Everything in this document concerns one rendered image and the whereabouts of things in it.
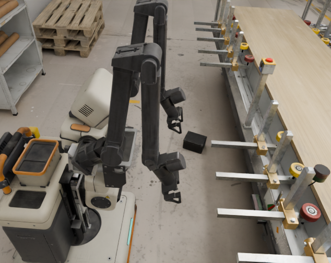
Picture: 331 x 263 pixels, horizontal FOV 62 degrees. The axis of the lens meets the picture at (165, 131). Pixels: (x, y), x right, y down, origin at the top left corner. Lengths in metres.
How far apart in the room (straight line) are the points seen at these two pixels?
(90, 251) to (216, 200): 1.12
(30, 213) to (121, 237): 0.67
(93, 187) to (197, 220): 1.13
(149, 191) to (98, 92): 1.50
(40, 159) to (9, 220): 0.30
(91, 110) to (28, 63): 3.04
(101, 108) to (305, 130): 1.27
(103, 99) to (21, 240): 0.92
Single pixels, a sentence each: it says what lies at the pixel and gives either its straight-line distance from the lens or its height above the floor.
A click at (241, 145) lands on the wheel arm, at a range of 1.71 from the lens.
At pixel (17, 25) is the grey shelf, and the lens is 3.87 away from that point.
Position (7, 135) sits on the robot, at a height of 0.95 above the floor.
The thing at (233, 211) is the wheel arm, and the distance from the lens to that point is 1.35.
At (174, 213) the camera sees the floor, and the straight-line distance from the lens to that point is 2.30.
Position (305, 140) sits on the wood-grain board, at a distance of 1.79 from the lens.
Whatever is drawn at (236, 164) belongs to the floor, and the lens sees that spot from 2.75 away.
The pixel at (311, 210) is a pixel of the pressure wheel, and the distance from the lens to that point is 1.43.
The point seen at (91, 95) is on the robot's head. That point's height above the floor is 1.38.
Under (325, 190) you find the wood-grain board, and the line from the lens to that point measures 1.56.
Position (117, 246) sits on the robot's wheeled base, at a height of 0.28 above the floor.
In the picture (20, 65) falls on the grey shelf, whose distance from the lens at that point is 4.07.
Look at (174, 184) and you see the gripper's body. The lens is 1.08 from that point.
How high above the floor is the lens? 1.95
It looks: 42 degrees down
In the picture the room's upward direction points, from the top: 4 degrees clockwise
